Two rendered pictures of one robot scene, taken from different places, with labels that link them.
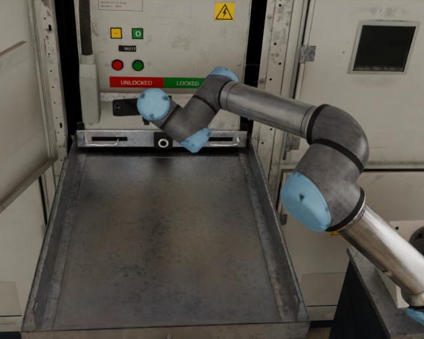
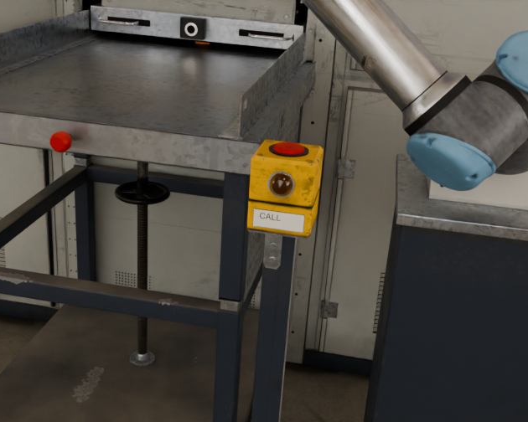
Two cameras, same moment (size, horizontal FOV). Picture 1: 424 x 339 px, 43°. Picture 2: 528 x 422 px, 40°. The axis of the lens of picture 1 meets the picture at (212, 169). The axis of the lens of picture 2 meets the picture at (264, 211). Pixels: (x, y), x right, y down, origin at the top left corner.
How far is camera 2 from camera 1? 0.84 m
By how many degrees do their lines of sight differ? 18
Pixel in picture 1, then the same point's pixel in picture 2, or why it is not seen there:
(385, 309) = (410, 196)
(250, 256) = (227, 103)
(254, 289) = (208, 118)
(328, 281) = not seen: hidden behind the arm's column
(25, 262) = (15, 188)
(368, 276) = (407, 173)
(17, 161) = (2, 10)
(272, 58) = not seen: outside the picture
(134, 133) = (158, 16)
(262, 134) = (319, 27)
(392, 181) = not seen: hidden behind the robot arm
